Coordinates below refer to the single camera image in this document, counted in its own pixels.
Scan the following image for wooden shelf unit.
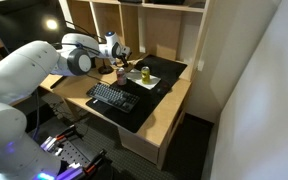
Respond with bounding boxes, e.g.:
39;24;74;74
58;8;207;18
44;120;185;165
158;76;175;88
59;0;215;80

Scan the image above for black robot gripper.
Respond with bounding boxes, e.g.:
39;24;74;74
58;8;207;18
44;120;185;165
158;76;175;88
111;43;131;67

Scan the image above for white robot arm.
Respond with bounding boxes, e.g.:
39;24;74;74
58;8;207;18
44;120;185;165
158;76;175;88
0;32;131;180

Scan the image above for grey mechanical keyboard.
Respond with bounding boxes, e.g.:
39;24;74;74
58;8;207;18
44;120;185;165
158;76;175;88
87;83;140;113

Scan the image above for yellow soda can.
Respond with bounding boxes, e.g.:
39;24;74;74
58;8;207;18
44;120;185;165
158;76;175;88
141;66;150;84

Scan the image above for black computer mouse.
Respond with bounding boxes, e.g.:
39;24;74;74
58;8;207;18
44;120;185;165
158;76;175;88
157;83;171;95

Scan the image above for black desk mat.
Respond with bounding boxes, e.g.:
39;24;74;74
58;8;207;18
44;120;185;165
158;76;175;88
86;55;186;133

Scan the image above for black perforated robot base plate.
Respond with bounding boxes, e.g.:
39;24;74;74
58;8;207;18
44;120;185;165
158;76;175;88
34;125;107;180

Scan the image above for black box on shelf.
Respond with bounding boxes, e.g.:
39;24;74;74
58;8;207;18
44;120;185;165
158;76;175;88
150;0;185;5

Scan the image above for red soda can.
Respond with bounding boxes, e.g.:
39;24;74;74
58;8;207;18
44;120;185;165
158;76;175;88
116;67;127;85

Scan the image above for black curved computer monitor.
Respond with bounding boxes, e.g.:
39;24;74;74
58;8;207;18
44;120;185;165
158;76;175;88
0;0;68;53

